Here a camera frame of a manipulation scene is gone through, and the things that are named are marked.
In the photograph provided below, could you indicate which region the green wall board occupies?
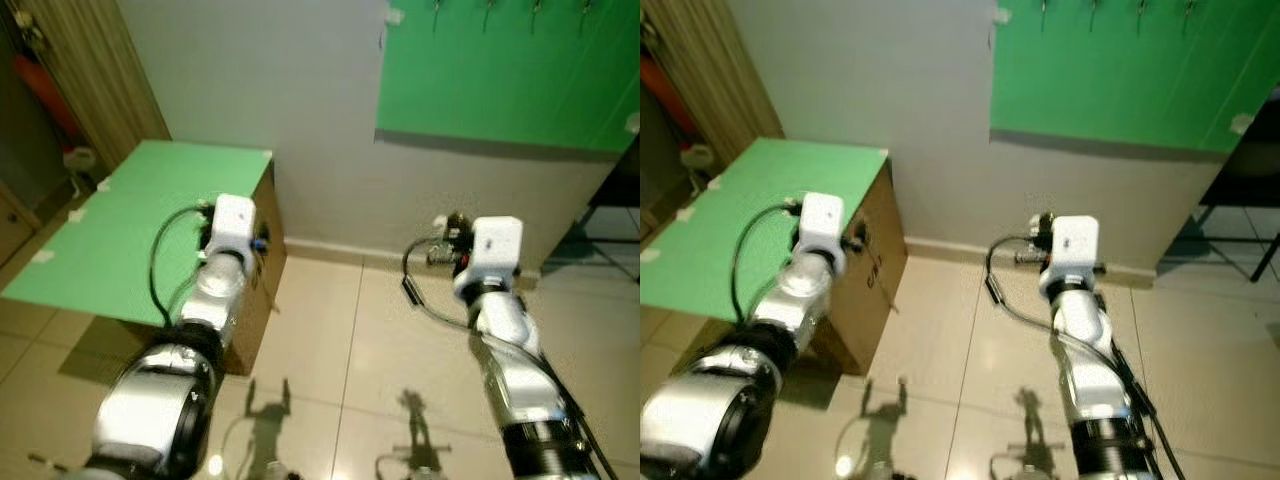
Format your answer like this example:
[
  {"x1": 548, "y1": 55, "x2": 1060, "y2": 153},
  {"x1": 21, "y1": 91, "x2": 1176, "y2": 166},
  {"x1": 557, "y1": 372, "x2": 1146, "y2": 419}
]
[
  {"x1": 989, "y1": 0, "x2": 1280, "y2": 154},
  {"x1": 375, "y1": 0, "x2": 641, "y2": 154}
]

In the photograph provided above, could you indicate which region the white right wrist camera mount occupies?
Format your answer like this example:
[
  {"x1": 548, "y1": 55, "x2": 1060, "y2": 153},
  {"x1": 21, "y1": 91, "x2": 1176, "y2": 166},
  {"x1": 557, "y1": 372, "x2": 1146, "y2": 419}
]
[
  {"x1": 1039, "y1": 215, "x2": 1102, "y2": 300},
  {"x1": 454, "y1": 216, "x2": 525, "y2": 302}
]

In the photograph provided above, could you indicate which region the orange red upright object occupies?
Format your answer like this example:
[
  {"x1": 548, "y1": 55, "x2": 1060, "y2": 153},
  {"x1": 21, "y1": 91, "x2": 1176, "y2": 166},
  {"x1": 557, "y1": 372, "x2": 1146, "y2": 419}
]
[
  {"x1": 640, "y1": 52, "x2": 701, "y2": 146},
  {"x1": 12, "y1": 52, "x2": 83, "y2": 151}
]

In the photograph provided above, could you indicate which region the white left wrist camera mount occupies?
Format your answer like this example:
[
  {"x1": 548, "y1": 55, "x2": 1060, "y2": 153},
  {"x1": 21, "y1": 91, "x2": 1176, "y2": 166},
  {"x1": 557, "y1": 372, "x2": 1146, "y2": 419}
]
[
  {"x1": 795, "y1": 192, "x2": 849, "y2": 257},
  {"x1": 205, "y1": 194, "x2": 259, "y2": 260}
]

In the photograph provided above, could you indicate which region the beige pleated curtain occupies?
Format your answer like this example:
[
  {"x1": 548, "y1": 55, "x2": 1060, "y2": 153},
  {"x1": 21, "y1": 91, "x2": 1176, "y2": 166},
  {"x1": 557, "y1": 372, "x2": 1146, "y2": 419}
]
[
  {"x1": 18, "y1": 0, "x2": 172, "y2": 171},
  {"x1": 645, "y1": 0, "x2": 786, "y2": 166}
]

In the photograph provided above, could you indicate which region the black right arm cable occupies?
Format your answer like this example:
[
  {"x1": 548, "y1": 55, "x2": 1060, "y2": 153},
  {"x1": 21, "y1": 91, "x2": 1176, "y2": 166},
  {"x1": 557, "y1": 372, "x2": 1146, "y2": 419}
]
[
  {"x1": 984, "y1": 236, "x2": 1123, "y2": 373},
  {"x1": 401, "y1": 237, "x2": 546, "y2": 377}
]

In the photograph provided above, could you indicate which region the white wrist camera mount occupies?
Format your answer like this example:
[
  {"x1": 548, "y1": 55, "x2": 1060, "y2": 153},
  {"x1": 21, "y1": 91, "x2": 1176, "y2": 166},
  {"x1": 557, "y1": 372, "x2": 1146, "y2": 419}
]
[
  {"x1": 1039, "y1": 215, "x2": 1102, "y2": 300},
  {"x1": 795, "y1": 192, "x2": 849, "y2": 257},
  {"x1": 454, "y1": 216, "x2": 525, "y2": 302},
  {"x1": 205, "y1": 194, "x2": 259, "y2": 260}
]

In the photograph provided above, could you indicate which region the brown cardboard box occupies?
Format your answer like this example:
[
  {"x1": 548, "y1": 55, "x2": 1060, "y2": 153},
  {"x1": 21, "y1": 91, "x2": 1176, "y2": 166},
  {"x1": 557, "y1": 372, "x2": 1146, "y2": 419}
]
[
  {"x1": 808, "y1": 155, "x2": 910, "y2": 377},
  {"x1": 215, "y1": 160, "x2": 289, "y2": 377}
]

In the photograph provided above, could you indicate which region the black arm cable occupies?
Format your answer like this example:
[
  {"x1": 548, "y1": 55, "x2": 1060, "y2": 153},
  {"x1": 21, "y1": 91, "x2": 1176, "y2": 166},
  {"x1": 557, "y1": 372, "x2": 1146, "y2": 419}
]
[
  {"x1": 728, "y1": 202, "x2": 803, "y2": 323},
  {"x1": 984, "y1": 236, "x2": 1123, "y2": 373},
  {"x1": 147, "y1": 202, "x2": 213, "y2": 327},
  {"x1": 401, "y1": 237, "x2": 546, "y2": 377}
]

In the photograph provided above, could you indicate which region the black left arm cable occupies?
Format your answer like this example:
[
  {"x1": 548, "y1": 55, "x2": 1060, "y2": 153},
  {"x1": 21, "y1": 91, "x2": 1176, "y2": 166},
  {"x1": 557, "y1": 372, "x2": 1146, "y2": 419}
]
[
  {"x1": 147, "y1": 202, "x2": 213, "y2": 327},
  {"x1": 728, "y1": 202, "x2": 803, "y2": 323}
]

